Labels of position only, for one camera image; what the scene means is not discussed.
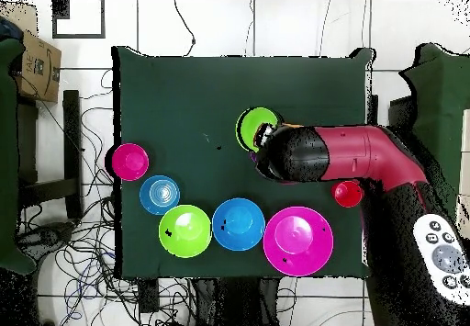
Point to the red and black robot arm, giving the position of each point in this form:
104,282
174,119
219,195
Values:
360,149

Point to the cardboard box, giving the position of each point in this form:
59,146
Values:
40,72

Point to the black square floor frame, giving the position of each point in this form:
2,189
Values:
60,10

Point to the black bench frame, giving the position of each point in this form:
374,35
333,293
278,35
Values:
71,138

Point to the dark green table cloth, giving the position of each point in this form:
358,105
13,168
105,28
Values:
183,102

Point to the black box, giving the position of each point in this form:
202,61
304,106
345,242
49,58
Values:
398,109

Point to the white box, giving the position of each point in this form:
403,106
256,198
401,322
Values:
466,138

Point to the small green bowl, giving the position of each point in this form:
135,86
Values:
249,125

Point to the red cup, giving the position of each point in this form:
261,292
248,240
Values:
345,195

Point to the small red bowl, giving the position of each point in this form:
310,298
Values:
130,161

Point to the large blue bowl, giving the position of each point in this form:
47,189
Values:
238,225

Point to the green cloth covered table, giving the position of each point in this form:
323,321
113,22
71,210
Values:
7,157
440,83

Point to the translucent blue bowl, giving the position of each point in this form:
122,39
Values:
159,195

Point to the large green bowl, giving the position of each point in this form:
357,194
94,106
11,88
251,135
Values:
185,230

